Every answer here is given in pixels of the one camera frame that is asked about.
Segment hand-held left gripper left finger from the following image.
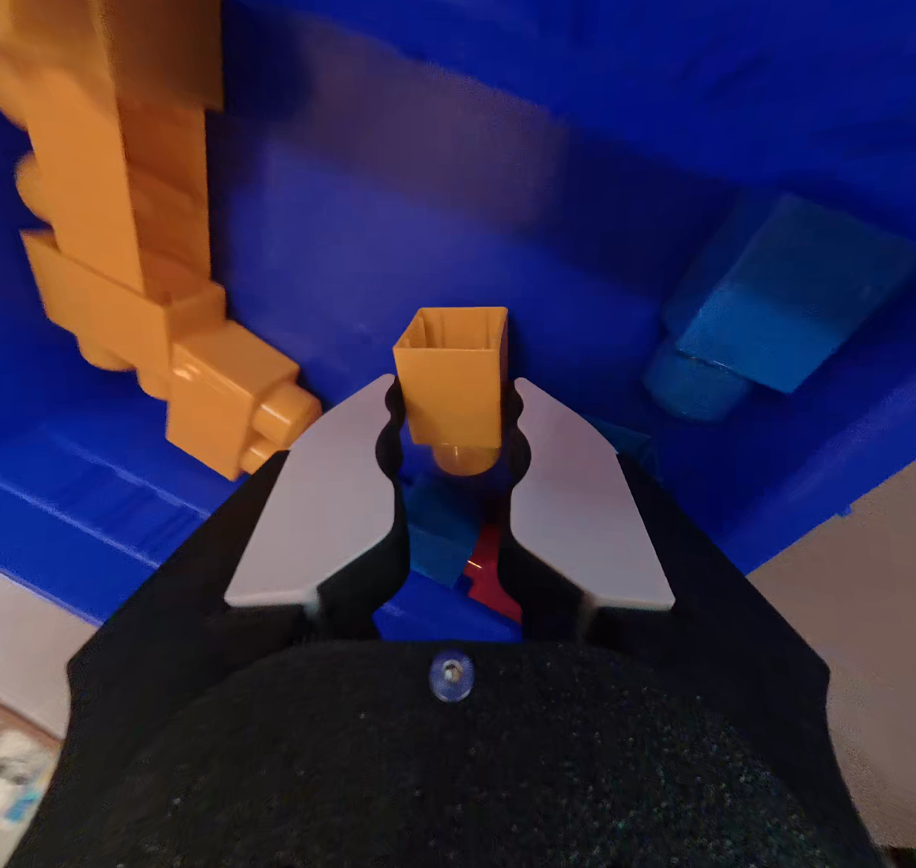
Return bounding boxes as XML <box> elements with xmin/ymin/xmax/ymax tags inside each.
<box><xmin>224</xmin><ymin>374</ymin><xmax>412</xmax><ymax>626</ymax></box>

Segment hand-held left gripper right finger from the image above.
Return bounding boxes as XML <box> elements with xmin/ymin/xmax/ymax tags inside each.
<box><xmin>497</xmin><ymin>376</ymin><xmax>677</xmax><ymax>615</ymax></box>

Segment orange one-stud mega block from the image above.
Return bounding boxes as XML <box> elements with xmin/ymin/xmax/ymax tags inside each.
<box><xmin>392</xmin><ymin>306</ymin><xmax>510</xmax><ymax>477</ymax></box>

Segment blue plastic bin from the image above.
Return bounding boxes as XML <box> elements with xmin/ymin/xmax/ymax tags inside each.
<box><xmin>0</xmin><ymin>0</ymin><xmax>916</xmax><ymax>643</ymax></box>

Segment pile of mega blocks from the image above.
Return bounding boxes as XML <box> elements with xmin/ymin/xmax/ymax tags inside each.
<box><xmin>0</xmin><ymin>0</ymin><xmax>916</xmax><ymax>626</ymax></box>

